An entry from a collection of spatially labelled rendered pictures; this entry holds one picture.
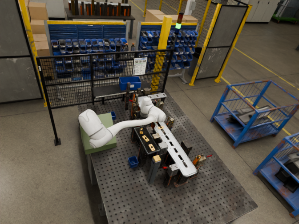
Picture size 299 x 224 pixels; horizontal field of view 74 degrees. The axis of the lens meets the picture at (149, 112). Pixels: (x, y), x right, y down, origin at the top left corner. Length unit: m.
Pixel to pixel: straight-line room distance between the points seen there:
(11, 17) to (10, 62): 0.73
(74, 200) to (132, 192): 1.02
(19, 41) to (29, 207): 2.40
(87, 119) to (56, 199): 1.70
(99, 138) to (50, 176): 1.76
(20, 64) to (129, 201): 2.84
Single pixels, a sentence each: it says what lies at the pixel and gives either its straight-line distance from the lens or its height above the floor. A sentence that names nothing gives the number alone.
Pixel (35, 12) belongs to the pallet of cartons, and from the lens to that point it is 6.42.
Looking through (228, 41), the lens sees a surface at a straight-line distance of 5.52.
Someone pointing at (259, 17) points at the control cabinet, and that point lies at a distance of 13.96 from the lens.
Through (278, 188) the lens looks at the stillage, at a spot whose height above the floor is 0.19.
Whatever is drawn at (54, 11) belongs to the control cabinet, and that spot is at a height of 0.30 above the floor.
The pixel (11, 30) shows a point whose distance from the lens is 3.74.
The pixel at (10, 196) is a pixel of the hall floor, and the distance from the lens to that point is 3.35.
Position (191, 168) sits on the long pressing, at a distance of 2.27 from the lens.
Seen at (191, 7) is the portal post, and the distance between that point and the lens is 6.83.
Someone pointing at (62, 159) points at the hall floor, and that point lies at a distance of 3.47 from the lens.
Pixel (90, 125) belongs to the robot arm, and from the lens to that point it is 1.67.
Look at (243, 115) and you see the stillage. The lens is 4.22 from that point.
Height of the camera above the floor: 2.78
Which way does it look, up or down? 41 degrees down
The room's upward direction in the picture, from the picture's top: 11 degrees clockwise
